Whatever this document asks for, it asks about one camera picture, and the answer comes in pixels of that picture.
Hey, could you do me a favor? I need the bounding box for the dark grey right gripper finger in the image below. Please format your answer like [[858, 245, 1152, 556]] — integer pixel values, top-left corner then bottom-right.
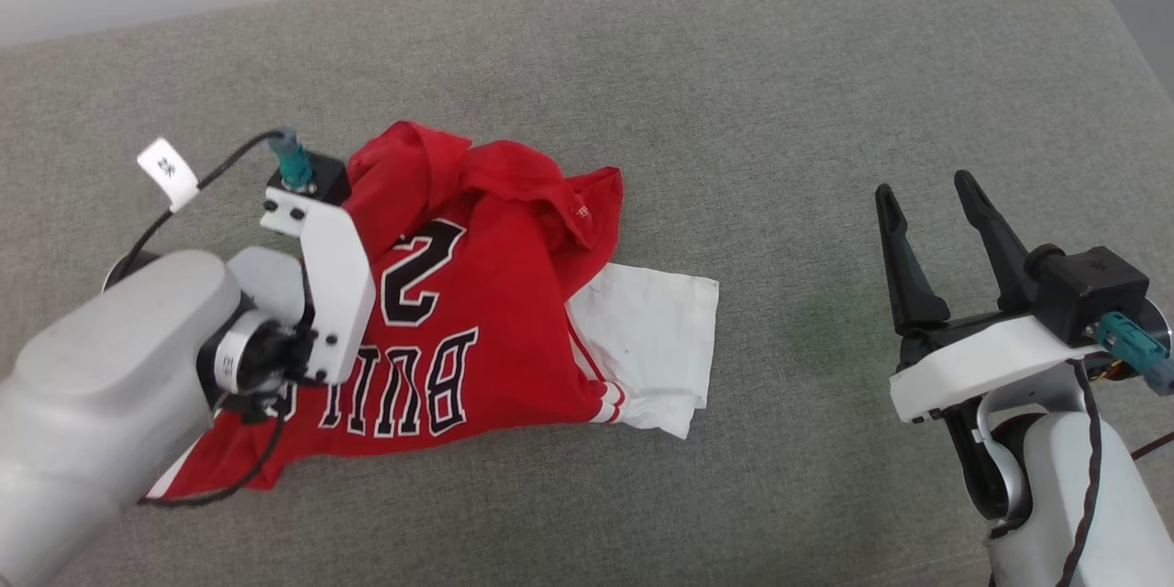
[[875, 183, 952, 338], [953, 169, 1036, 314]]

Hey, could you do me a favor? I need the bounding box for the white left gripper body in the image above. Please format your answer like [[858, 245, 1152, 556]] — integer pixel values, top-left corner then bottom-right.
[[229, 187, 378, 396]]

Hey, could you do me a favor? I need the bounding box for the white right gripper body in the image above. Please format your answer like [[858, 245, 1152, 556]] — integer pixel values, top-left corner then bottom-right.
[[888, 312, 1103, 425]]

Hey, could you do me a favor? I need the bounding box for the red basketball jersey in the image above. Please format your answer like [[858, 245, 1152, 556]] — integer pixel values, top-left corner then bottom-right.
[[147, 119, 721, 501]]

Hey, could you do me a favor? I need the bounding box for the grey fabric sofa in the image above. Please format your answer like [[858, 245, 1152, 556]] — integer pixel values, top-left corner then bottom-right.
[[0, 0, 1174, 587]]

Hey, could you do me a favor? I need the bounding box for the white cable tag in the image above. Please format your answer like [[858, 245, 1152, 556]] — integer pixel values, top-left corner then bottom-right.
[[137, 137, 201, 212]]

